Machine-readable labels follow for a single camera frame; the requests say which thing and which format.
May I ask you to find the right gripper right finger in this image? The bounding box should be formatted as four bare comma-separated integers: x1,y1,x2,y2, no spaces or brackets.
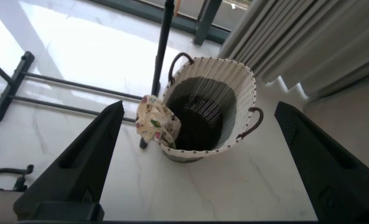
274,101,369,223

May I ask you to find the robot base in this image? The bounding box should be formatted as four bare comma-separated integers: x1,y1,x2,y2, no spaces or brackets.
0,164,35,223

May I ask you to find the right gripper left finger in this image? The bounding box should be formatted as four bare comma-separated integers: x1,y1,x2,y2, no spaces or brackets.
12,100,125,222

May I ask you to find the window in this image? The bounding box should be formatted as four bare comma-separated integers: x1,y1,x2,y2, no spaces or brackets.
87,0,253,46

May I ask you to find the cream printed garment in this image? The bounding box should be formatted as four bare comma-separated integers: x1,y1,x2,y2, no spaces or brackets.
135,95,182,149

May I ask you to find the black clothes rack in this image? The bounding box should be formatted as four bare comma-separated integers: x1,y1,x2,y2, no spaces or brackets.
0,0,175,149

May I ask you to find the pink clothes hanger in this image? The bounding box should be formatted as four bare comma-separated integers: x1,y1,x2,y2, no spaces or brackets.
172,0,183,17

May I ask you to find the white laundry basket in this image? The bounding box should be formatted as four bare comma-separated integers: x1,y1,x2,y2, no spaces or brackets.
161,52,264,164

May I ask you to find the beige curtain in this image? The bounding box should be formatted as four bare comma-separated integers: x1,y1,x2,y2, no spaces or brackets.
217,0,369,100

